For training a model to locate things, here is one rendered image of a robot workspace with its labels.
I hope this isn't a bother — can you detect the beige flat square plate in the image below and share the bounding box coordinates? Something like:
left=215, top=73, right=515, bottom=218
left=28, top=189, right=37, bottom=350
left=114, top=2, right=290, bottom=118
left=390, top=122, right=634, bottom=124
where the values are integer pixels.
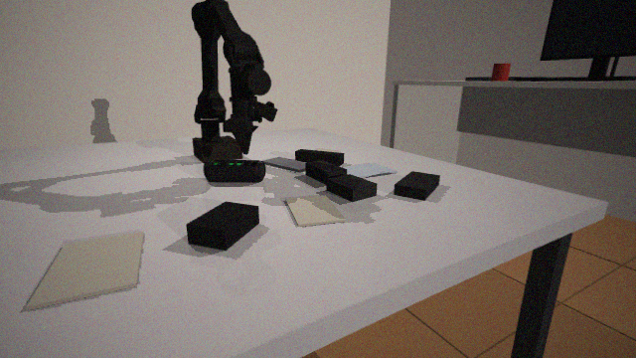
left=26, top=232, right=144, bottom=310

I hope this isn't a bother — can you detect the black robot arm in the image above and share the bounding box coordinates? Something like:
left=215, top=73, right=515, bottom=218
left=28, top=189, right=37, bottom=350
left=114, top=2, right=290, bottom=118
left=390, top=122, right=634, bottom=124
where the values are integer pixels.
left=192, top=0, right=278, bottom=143

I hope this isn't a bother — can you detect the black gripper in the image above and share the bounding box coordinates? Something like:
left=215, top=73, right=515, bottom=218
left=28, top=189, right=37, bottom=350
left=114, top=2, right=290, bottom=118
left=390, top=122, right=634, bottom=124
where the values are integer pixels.
left=224, top=93, right=262, bottom=154

